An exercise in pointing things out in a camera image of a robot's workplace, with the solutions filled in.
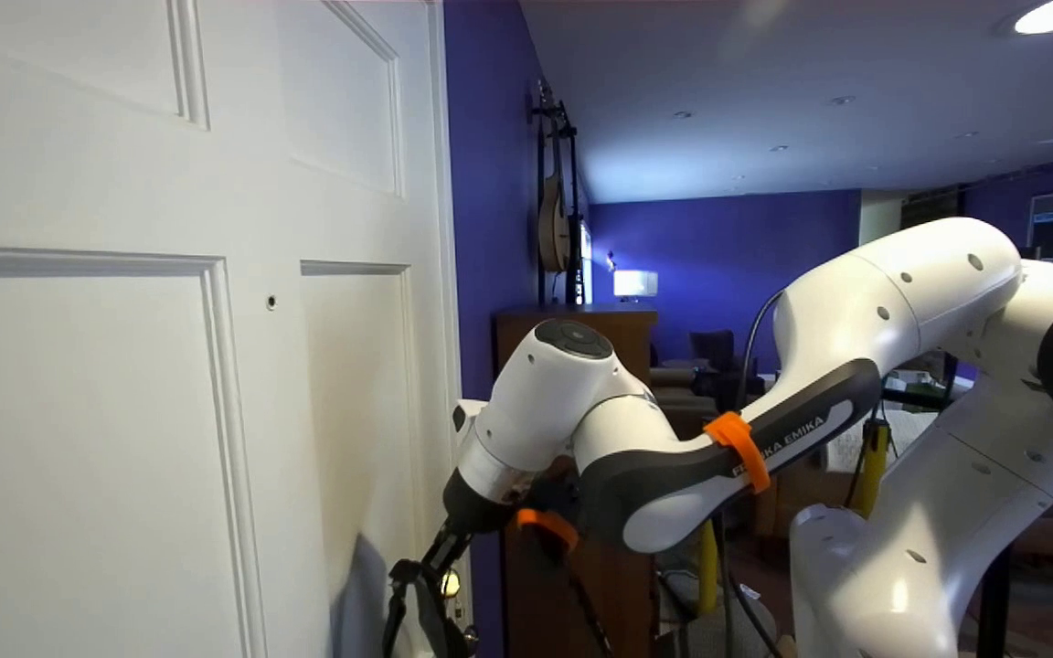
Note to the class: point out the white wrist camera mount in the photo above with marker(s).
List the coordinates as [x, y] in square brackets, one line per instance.
[470, 415]

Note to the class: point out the yellow pole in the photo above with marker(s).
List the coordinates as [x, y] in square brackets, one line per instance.
[873, 468]

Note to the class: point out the grey rounded base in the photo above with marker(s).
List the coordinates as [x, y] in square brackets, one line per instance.
[702, 632]

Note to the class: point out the black wall-hung rack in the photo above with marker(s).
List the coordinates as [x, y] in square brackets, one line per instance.
[550, 207]

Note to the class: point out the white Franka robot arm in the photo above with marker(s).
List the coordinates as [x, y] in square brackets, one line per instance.
[916, 316]

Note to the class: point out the white panel door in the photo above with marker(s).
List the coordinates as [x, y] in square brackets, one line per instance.
[126, 402]

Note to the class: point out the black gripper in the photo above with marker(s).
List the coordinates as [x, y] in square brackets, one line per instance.
[476, 504]

